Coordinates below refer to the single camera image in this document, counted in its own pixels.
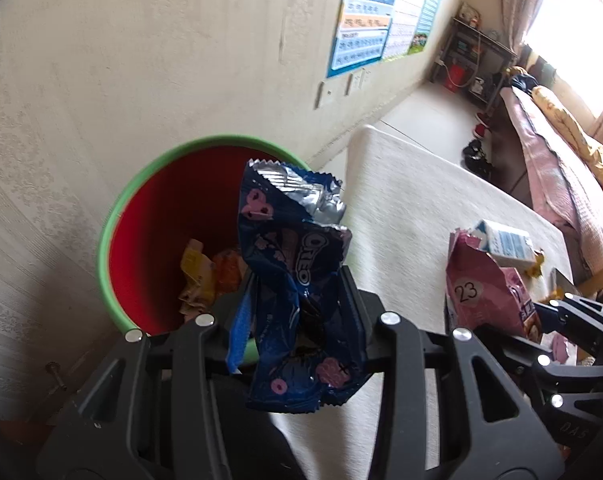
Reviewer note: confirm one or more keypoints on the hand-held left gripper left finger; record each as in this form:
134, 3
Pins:
239, 332

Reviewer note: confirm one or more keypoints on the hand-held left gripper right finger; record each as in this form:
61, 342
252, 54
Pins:
369, 320

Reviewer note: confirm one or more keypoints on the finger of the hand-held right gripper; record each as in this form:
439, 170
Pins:
571, 375
581, 320

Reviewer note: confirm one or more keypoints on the yellow snack packet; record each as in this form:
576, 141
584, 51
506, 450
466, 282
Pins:
196, 275

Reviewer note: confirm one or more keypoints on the blue cookie wrapper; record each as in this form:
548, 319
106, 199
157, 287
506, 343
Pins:
281, 260

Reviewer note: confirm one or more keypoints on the pink snack bag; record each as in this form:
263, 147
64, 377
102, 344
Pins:
481, 280

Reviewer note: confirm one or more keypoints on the red bin with green rim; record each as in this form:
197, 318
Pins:
181, 200

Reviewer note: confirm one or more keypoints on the orange snack wrapper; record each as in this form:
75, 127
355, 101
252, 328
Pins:
229, 272

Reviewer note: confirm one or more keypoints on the crumpled yellow wrapper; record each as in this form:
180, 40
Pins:
535, 265

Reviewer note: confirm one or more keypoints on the white milk carton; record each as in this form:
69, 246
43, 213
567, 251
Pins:
506, 245

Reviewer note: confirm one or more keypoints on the white tablecloth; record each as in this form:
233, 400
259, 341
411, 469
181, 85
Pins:
406, 200

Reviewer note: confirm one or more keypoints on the bed with pink quilt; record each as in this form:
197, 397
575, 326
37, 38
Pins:
551, 170

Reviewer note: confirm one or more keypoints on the black shoe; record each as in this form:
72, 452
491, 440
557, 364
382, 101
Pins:
472, 150
479, 167

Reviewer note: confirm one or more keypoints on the yellow quilt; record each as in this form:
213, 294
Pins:
576, 135

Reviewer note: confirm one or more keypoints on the metal door stopper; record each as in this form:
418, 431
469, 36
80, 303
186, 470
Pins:
56, 376

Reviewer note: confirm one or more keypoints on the red shoe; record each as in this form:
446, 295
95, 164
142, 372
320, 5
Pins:
482, 117
480, 131

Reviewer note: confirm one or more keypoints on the dark clothes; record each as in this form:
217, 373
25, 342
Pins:
525, 82

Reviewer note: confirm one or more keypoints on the red bucket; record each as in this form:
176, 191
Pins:
455, 77

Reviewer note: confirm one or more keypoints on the bright window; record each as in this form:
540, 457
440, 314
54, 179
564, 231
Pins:
581, 35

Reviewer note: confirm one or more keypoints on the metal shelf rack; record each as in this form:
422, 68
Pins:
481, 45

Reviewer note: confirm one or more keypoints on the white wall socket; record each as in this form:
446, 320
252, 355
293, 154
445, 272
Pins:
349, 84
320, 96

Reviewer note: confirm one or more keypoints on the blue wall poster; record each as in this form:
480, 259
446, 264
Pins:
361, 25

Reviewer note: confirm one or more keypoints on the white table wall poster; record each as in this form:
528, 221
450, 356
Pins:
406, 20

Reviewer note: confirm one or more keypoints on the green wall poster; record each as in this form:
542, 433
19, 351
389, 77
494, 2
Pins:
426, 15

